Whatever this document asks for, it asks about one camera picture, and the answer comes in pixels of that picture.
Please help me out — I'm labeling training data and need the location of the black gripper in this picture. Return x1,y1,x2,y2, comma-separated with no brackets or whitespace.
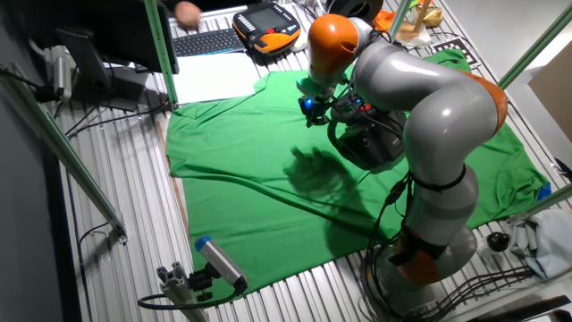
298,94,332,130

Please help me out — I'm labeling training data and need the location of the black sleeved right forearm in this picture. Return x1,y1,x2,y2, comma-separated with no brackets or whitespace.
158,0,260,13

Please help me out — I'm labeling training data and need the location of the person right hand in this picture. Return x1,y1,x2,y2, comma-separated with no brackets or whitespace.
172,1,203,30

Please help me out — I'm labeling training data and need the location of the green cloth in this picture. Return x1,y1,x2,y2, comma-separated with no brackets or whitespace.
164,47,551,299

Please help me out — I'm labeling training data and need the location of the orange black teach pendant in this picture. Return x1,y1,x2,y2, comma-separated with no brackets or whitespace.
231,2,303,55

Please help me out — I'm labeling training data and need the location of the white paper sheet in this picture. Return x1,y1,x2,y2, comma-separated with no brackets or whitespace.
172,52,262,106

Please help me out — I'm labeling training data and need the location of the orange plastic object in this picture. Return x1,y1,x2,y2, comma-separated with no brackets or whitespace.
373,8,399,33

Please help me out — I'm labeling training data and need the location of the black keyboard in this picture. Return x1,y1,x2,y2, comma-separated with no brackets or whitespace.
172,27,247,58

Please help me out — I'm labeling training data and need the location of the wooden stick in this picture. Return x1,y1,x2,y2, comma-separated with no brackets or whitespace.
411,0,433,35

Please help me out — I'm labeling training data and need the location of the black white fiducial tag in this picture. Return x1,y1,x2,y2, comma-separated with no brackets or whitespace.
431,37,483,69

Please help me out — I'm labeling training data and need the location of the black monitor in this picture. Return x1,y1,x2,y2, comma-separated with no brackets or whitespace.
13,0,181,113

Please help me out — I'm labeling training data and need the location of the black round knob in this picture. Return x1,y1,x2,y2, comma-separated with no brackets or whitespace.
485,231,511,253

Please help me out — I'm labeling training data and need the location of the brown cardboard panel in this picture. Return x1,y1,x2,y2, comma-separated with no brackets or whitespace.
527,39,572,144

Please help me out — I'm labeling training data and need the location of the black tool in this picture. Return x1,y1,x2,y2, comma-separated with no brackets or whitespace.
553,156,572,182

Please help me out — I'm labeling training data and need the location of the grey crumpled cloth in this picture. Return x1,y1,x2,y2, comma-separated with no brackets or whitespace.
509,208,572,281

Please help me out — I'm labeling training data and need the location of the black flat bar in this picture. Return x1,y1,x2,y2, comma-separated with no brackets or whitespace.
464,294,572,322

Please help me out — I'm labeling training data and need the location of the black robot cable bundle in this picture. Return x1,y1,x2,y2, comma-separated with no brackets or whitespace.
330,29,430,319

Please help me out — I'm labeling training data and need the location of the metal frame post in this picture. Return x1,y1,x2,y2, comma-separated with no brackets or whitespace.
387,0,413,40

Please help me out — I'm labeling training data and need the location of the green frame beam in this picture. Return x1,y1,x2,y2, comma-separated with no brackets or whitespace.
496,2,572,89
507,182,572,225
143,0,179,108
0,62,129,245

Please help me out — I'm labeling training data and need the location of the silver camera blue end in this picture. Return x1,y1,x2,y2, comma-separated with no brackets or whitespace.
194,235,249,292

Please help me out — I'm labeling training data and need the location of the black camera clamp mount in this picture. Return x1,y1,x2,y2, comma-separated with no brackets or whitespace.
187,263,215,301

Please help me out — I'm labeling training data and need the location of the aluminium extrusion post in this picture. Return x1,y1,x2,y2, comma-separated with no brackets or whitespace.
156,262,211,322

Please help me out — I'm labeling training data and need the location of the black monitor cable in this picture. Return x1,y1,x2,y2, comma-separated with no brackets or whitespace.
64,96,171,138

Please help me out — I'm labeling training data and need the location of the black camera cable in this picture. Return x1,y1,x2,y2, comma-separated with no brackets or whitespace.
137,285,245,311

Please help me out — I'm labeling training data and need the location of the black floor cable bundle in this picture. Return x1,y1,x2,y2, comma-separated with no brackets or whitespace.
413,266,537,321

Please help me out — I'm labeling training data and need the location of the silver cylindrical camera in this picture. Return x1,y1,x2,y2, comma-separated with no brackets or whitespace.
49,44,75,102

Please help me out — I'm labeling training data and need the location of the black plug cable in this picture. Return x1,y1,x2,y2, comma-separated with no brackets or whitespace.
0,66,62,103

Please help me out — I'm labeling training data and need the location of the thin black floor cable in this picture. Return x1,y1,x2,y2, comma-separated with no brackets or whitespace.
76,221,112,322

